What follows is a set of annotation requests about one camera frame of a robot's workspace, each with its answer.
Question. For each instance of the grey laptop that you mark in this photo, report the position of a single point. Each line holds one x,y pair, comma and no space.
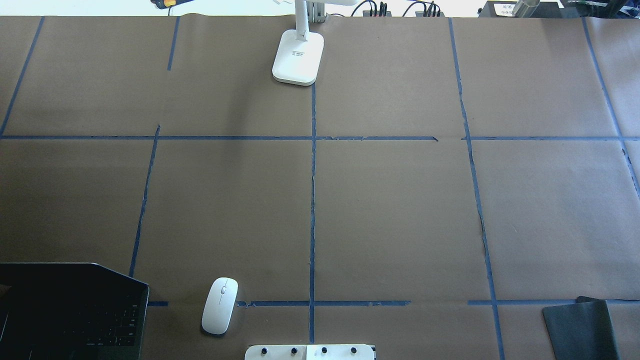
71,311

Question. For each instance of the black mouse pad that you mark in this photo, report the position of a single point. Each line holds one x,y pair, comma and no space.
582,330

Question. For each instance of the white desk lamp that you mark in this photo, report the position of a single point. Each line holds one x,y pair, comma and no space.
299,53

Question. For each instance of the white computer mouse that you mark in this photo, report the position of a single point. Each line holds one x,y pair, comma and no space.
219,305

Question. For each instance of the orange black tool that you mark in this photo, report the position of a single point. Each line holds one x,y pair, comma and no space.
166,4

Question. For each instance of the black box with label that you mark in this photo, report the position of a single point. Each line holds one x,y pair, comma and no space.
520,9

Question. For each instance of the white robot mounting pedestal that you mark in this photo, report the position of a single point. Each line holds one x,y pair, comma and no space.
356,351

